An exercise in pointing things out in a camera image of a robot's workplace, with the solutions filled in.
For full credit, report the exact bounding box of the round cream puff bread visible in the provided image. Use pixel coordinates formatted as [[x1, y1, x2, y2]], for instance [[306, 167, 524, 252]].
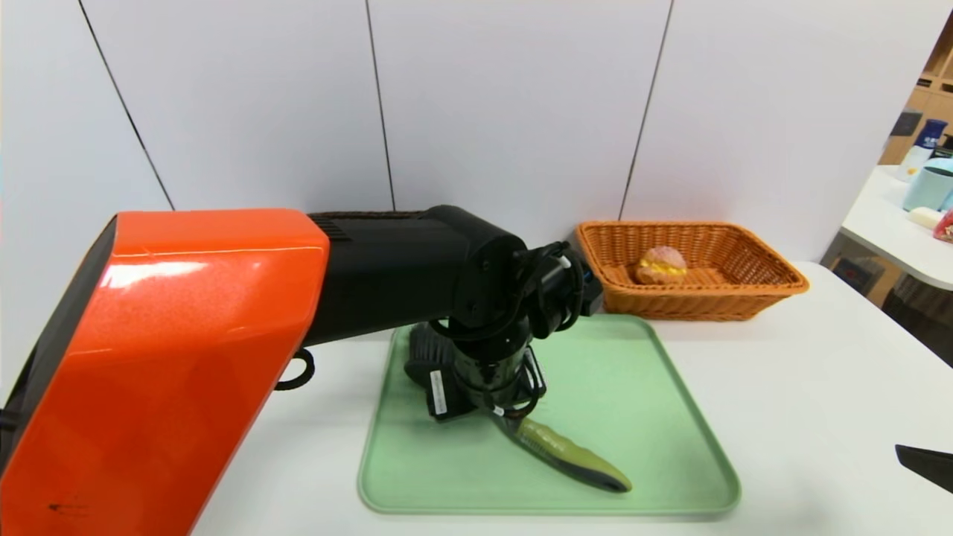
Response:
[[634, 245, 689, 287]]

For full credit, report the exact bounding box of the grey bristle brush green handle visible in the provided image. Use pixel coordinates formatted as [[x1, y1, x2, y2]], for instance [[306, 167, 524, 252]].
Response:
[[404, 323, 634, 494]]

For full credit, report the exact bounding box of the orange wicker basket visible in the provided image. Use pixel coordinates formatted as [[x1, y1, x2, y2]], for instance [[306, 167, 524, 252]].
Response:
[[576, 220, 812, 323]]

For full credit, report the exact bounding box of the light green plastic tray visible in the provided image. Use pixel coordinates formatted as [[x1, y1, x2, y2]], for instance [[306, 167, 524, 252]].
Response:
[[357, 313, 742, 517]]

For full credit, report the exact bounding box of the brown cardboard box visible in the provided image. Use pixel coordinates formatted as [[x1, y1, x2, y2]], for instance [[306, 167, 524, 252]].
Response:
[[822, 252, 888, 296]]

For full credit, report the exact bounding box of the white side table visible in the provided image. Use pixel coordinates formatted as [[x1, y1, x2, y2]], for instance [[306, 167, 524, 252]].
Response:
[[840, 165, 953, 293]]

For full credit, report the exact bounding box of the light blue cup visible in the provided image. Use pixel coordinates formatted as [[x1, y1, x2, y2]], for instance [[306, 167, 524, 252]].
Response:
[[902, 158, 953, 214]]

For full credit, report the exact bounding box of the blue cap bottle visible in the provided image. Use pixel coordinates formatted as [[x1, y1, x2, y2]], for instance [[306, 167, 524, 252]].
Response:
[[896, 119, 949, 184]]

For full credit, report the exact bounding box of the wooden shelf unit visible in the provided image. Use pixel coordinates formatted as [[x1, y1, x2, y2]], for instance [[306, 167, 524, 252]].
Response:
[[879, 15, 953, 168]]

